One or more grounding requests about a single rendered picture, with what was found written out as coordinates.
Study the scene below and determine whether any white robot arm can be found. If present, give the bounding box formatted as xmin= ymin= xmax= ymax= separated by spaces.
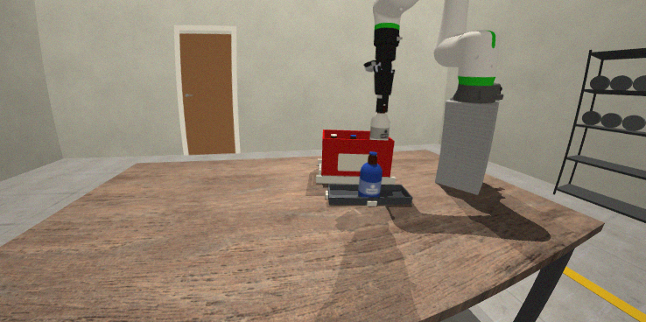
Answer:
xmin=373 ymin=0 xmax=503 ymax=103

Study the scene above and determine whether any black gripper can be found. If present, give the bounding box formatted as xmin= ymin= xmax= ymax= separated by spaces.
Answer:
xmin=373 ymin=45 xmax=397 ymax=113

